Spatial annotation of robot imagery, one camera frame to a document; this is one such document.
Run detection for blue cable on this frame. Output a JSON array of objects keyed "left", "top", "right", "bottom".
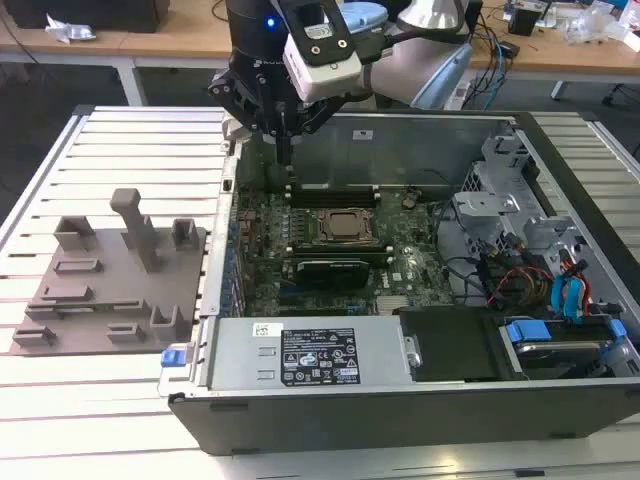
[{"left": 491, "top": 27, "right": 505, "bottom": 112}]

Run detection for green RAM stick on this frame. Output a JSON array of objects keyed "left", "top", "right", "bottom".
[{"left": 52, "top": 303, "right": 142, "bottom": 317}]

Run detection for black camera cable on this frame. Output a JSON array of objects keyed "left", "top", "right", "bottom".
[{"left": 357, "top": 22, "right": 469, "bottom": 64}]

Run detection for clear plastic bags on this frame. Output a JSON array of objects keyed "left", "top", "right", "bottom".
[{"left": 559, "top": 3, "right": 632, "bottom": 47}]

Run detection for installed dark RAM stick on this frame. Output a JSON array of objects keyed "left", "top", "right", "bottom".
[{"left": 291, "top": 183, "right": 380, "bottom": 197}]

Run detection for blue case latch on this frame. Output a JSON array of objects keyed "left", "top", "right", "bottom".
[{"left": 161, "top": 344, "right": 195, "bottom": 369}]

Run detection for wooden desk white frame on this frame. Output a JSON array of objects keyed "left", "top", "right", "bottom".
[{"left": 0, "top": 0, "right": 237, "bottom": 107}]

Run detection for black chair base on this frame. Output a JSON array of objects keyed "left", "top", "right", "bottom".
[{"left": 602, "top": 82, "right": 640, "bottom": 109}]

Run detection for white plastic bracket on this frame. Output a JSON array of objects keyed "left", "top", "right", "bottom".
[{"left": 221, "top": 116, "right": 252, "bottom": 145}]

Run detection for black box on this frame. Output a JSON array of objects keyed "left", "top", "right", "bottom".
[{"left": 9, "top": 0, "right": 162, "bottom": 34}]

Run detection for black plastic shroud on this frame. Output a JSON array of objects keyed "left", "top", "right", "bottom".
[{"left": 398, "top": 306, "right": 507, "bottom": 382}]

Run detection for grey parts rack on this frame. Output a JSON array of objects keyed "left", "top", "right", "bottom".
[{"left": 10, "top": 187, "right": 209, "bottom": 359}]

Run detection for dark hard disk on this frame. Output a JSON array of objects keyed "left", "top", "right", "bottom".
[{"left": 514, "top": 340, "right": 612, "bottom": 377}]

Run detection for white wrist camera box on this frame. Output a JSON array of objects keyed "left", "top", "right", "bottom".
[{"left": 281, "top": 0, "right": 365, "bottom": 104}]

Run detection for silver power supply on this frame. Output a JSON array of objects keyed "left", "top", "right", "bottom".
[{"left": 207, "top": 317, "right": 420, "bottom": 391}]

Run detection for wooden desk with clutter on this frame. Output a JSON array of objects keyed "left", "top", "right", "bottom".
[{"left": 469, "top": 0, "right": 640, "bottom": 101}]

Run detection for silver metal drive cage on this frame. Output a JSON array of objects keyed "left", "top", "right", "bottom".
[{"left": 448, "top": 133, "right": 592, "bottom": 267}]

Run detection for blue disk carrier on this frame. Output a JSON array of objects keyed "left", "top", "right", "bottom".
[{"left": 503, "top": 319, "right": 627, "bottom": 362}]

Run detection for silver CPU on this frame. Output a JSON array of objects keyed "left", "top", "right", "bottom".
[{"left": 327, "top": 212, "right": 370, "bottom": 237}]

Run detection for metal socket cover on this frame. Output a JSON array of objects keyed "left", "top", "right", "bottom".
[{"left": 317, "top": 206, "right": 377, "bottom": 245}]

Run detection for silver chipset heatsink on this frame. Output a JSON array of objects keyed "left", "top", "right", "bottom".
[{"left": 374, "top": 294, "right": 412, "bottom": 314}]

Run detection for crumpled white wrapper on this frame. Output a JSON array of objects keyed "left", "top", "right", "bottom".
[{"left": 44, "top": 13, "right": 97, "bottom": 44}]

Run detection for green motherboard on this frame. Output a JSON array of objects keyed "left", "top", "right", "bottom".
[{"left": 234, "top": 189, "right": 461, "bottom": 317}]

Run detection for red yellow wire bundle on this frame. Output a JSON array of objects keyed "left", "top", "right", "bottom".
[{"left": 492, "top": 266, "right": 552, "bottom": 307}]

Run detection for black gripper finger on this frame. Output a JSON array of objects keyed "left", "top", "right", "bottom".
[
  {"left": 207, "top": 73, "right": 285, "bottom": 166},
  {"left": 283, "top": 97, "right": 346, "bottom": 166}
]

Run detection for black cup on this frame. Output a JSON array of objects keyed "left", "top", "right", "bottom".
[{"left": 507, "top": 4, "right": 537, "bottom": 36}]

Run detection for black open PC case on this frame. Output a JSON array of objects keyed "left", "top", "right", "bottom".
[{"left": 158, "top": 110, "right": 640, "bottom": 456}]

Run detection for black RAM slot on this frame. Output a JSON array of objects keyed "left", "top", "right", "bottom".
[
  {"left": 285, "top": 242, "right": 389, "bottom": 255},
  {"left": 285, "top": 253, "right": 393, "bottom": 267},
  {"left": 289, "top": 195, "right": 380, "bottom": 209}
]

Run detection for black wire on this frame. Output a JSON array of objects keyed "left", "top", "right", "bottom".
[{"left": 432, "top": 198, "right": 497, "bottom": 304}]

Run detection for black graphics card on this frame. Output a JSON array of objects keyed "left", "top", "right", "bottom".
[{"left": 294, "top": 257, "right": 372, "bottom": 290}]

